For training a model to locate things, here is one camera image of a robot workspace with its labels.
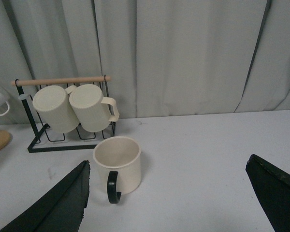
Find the grey curtain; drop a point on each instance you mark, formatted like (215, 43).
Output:
(165, 57)

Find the cream mug with black handle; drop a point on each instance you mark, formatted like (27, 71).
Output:
(118, 162)

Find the cream mug hanging right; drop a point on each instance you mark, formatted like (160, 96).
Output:
(94, 111)

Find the cream mug hanging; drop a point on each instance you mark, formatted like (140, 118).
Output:
(52, 104)
(94, 111)

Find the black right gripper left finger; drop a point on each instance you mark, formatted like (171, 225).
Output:
(61, 209)

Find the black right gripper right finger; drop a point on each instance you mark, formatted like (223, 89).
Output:
(272, 188)

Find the cream mug hanging left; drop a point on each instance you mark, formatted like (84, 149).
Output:
(52, 104)

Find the black wire mug rack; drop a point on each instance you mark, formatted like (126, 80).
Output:
(42, 141)

